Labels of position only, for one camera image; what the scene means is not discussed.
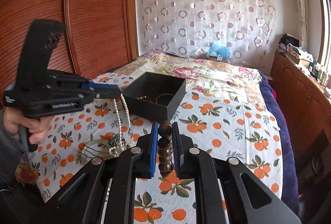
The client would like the pale green jade bangle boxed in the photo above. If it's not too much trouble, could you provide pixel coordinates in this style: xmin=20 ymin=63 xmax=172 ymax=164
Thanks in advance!
xmin=82 ymin=140 xmax=115 ymax=160

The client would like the orange fruit print blanket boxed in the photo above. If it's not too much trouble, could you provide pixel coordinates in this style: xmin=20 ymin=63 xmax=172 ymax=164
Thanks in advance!
xmin=16 ymin=69 xmax=283 ymax=224

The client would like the pile of books and papers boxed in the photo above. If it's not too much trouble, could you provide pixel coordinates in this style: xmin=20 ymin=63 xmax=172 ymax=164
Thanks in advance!
xmin=277 ymin=34 xmax=331 ymax=98

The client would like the white window curtain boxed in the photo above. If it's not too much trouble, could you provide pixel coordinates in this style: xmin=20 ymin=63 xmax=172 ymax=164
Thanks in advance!
xmin=288 ymin=0 xmax=309 ymax=48

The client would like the purple blanket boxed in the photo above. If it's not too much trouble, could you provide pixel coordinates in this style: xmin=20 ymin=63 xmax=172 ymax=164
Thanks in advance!
xmin=259 ymin=71 xmax=302 ymax=201

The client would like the wooden side cabinet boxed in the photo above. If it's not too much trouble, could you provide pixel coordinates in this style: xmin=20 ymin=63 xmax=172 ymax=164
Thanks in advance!
xmin=270 ymin=51 xmax=331 ymax=170

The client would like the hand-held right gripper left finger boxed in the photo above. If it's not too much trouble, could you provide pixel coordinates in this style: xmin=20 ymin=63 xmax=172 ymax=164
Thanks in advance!
xmin=39 ymin=122 xmax=159 ymax=224

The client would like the sheer circle pattern curtain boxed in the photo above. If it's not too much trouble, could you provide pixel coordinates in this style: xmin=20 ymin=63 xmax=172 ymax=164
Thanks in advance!
xmin=134 ymin=0 xmax=276 ymax=69

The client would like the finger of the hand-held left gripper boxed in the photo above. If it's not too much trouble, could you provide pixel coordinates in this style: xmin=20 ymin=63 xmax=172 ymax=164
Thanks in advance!
xmin=82 ymin=81 xmax=121 ymax=92
xmin=78 ymin=89 xmax=122 ymax=100

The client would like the person's left forearm grey sleeve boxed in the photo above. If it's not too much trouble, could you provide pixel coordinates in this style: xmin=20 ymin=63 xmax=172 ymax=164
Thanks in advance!
xmin=0 ymin=107 xmax=27 ymax=189

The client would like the person's left hand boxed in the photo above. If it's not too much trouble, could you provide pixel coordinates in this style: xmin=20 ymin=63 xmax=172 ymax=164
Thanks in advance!
xmin=5 ymin=107 xmax=50 ymax=146

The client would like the white pearl necklace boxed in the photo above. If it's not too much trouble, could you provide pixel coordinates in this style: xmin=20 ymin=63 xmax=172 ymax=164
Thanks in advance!
xmin=108 ymin=93 xmax=133 ymax=158

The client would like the wooden slatted wardrobe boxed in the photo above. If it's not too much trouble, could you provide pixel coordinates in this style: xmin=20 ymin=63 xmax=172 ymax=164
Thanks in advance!
xmin=0 ymin=0 xmax=140 ymax=111

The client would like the cardboard box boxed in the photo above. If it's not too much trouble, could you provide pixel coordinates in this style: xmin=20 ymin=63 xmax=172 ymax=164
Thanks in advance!
xmin=207 ymin=54 xmax=229 ymax=62

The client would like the blue plastic packet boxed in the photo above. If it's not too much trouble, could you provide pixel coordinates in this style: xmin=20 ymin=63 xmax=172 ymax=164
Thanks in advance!
xmin=207 ymin=42 xmax=232 ymax=59

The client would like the black jewelry box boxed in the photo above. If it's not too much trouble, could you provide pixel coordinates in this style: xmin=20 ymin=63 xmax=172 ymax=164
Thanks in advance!
xmin=121 ymin=72 xmax=187 ymax=121

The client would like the dark green bead jewelry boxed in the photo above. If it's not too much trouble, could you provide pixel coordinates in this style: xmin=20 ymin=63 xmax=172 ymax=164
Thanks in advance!
xmin=111 ymin=134 xmax=128 ymax=147

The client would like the black bangle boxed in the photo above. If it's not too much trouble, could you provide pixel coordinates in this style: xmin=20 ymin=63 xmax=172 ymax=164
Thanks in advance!
xmin=156 ymin=94 xmax=174 ymax=105

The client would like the floral bedspread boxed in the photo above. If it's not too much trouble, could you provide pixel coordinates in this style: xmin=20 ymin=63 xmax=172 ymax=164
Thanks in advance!
xmin=111 ymin=50 xmax=263 ymax=111

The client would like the dark wooden bead bracelet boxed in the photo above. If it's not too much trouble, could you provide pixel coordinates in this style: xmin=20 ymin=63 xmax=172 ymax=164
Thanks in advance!
xmin=158 ymin=120 xmax=175 ymax=178

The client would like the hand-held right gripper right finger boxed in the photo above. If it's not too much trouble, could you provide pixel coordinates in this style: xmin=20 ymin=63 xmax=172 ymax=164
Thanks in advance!
xmin=172 ymin=122 xmax=303 ymax=224

